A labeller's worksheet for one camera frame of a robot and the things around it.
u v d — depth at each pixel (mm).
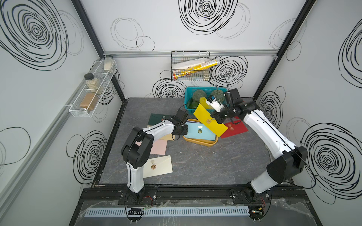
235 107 585
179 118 752
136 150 495
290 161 414
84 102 657
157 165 847
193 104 1047
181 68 870
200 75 866
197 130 937
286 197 751
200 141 889
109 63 866
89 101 665
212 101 693
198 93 1090
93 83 707
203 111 810
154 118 1092
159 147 937
